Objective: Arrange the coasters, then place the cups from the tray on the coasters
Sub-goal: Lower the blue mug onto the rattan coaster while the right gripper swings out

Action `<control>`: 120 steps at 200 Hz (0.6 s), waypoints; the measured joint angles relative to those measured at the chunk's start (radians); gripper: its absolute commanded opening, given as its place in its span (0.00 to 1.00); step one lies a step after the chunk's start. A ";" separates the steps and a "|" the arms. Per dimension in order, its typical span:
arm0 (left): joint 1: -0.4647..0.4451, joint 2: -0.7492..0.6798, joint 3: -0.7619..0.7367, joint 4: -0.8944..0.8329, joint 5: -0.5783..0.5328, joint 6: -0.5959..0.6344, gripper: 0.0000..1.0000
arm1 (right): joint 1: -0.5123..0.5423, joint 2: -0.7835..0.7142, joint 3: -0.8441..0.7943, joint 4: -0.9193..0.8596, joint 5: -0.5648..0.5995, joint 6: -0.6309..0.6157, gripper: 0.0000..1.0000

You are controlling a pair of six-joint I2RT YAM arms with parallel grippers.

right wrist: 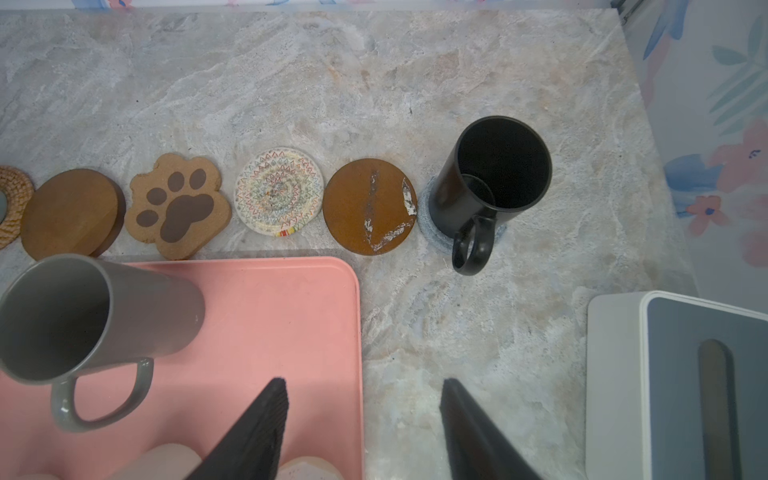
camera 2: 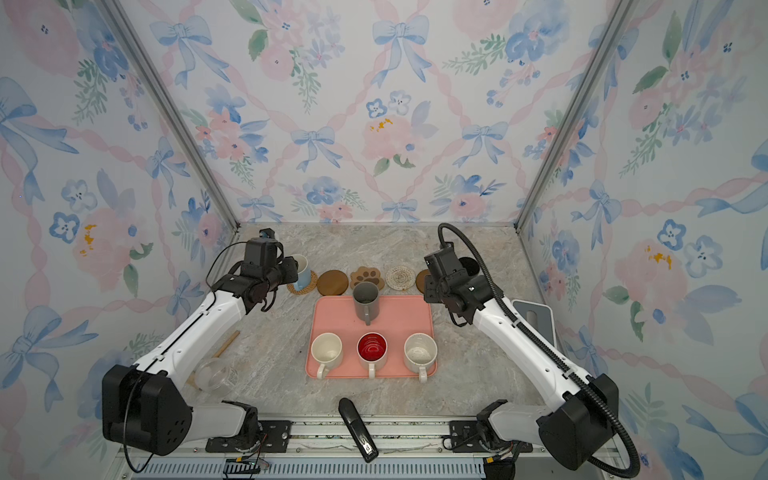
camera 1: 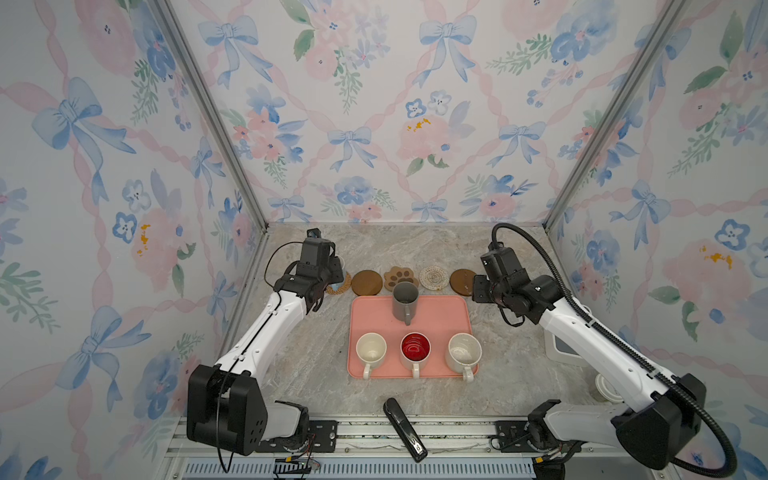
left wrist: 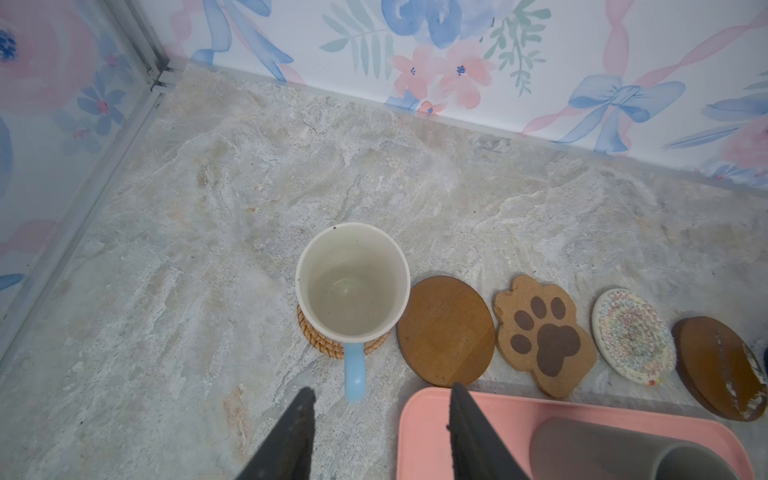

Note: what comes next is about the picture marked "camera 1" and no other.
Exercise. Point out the aluminium rail base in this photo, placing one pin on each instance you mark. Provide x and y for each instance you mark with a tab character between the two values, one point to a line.
428	447

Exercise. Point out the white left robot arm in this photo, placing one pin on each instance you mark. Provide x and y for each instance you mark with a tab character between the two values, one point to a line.
225	406

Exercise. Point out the grey mug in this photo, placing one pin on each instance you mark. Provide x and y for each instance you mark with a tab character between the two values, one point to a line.
405	297

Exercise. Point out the red interior mug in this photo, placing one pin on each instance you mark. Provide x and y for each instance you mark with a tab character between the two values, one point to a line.
415	349

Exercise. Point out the white grey tissue box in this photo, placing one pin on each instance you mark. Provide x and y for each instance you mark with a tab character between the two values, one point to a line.
558	351

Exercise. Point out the plain round wooden coaster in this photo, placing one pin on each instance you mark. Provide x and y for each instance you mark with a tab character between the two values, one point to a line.
367	283

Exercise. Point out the cream mug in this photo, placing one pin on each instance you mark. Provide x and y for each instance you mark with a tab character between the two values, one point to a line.
463	354
371	349

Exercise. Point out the black handheld device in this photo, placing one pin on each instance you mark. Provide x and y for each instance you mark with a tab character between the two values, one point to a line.
405	430

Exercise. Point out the white lidded paper cup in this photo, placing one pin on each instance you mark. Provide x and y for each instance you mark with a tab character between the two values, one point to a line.
606	390

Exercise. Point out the rattan woven round coaster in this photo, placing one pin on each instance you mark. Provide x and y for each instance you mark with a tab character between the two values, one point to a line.
341	287

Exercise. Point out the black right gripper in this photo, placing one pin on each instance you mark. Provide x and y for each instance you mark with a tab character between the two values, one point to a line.
478	295

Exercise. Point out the scratched round wooden coaster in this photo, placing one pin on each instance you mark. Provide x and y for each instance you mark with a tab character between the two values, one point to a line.
461	282

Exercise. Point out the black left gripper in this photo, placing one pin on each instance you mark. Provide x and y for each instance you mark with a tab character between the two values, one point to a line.
334	264

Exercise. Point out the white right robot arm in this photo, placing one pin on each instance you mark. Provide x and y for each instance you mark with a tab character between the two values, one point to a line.
655	418

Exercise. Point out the cork paw print coaster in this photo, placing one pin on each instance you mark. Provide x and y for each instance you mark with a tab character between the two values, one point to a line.
397	275

